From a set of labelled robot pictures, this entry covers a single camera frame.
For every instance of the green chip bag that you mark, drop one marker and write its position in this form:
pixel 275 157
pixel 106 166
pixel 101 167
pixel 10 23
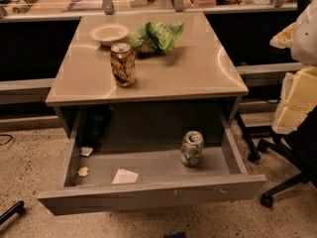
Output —
pixel 156 38

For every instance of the brown gold soda can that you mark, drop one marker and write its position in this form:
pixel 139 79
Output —
pixel 122 59

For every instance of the grey counter cabinet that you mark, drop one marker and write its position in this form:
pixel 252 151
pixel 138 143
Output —
pixel 198 67

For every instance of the white paper slip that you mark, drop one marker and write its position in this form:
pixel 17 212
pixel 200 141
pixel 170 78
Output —
pixel 124 176

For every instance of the black chair leg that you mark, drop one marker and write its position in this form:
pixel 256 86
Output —
pixel 17 208

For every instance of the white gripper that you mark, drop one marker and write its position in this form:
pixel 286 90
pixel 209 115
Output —
pixel 305 42

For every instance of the small yellow scrap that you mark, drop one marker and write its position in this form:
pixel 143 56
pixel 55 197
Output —
pixel 83 172

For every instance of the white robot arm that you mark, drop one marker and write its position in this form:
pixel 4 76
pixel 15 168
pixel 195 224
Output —
pixel 304 39

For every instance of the grey open drawer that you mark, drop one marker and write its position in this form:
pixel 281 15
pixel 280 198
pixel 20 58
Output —
pixel 152 150

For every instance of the black office chair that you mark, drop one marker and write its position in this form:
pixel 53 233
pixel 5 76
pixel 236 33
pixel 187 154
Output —
pixel 299 148

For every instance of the green white 7up can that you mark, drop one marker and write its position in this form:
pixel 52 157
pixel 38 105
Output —
pixel 191 148

